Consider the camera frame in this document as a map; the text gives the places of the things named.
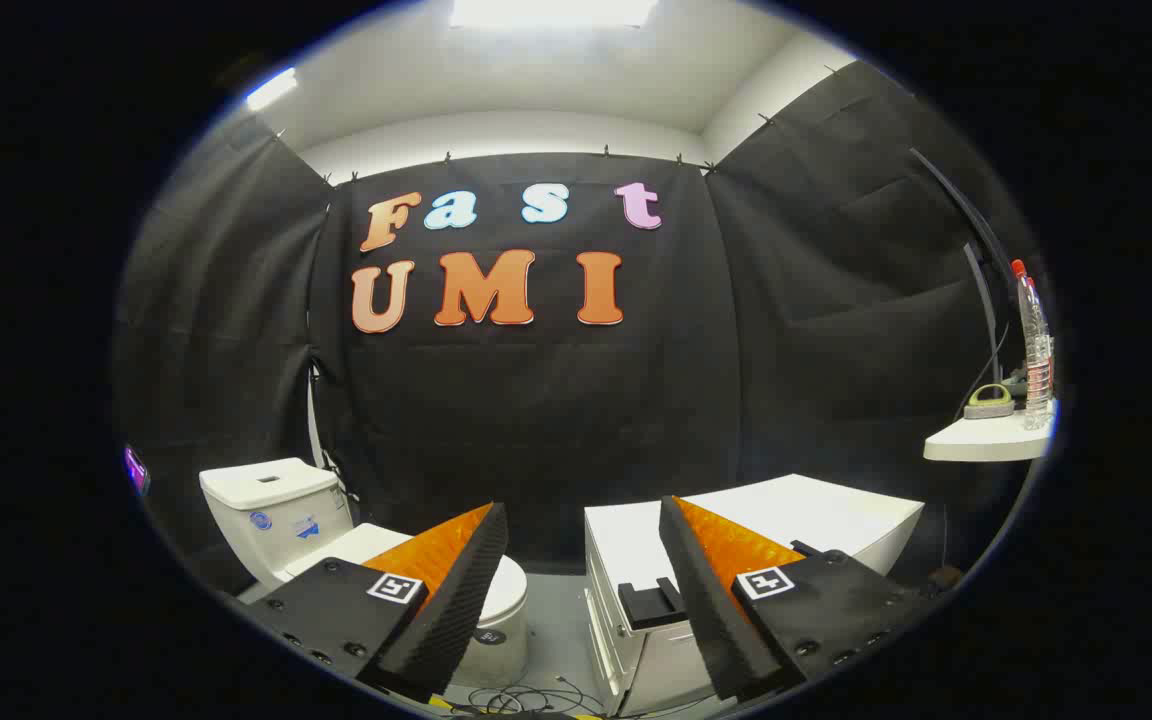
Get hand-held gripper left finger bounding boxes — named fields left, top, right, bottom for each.
left=236, top=502, right=510, bottom=701

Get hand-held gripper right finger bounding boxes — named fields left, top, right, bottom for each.
left=658, top=495, right=937, bottom=703

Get white toilet lid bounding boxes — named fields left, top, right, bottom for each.
left=281, top=522, right=529, bottom=646

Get white toilet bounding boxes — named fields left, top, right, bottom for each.
left=199, top=458, right=529, bottom=691

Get white drawer cabinet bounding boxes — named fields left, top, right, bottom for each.
left=584, top=473, right=927, bottom=719

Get black backdrop cloth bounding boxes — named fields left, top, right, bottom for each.
left=114, top=60, right=1037, bottom=601

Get white shelf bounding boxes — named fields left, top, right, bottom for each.
left=924, top=400, right=1059, bottom=463

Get green tape measure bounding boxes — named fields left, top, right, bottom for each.
left=964, top=384, right=1017, bottom=419

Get clear water bottle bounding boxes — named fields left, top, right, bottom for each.
left=1011, top=260, right=1053, bottom=431

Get black curved pole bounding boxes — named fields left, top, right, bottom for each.
left=911, top=148, right=1012, bottom=381

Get small ceiling light panel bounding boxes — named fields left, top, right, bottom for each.
left=244, top=67, right=299, bottom=111

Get large ceiling light panel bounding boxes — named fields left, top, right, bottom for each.
left=449, top=0, right=659, bottom=29

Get black bracket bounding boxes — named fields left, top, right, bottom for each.
left=618, top=578, right=687, bottom=631

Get black floor cables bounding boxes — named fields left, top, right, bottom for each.
left=451, top=675, right=607, bottom=719

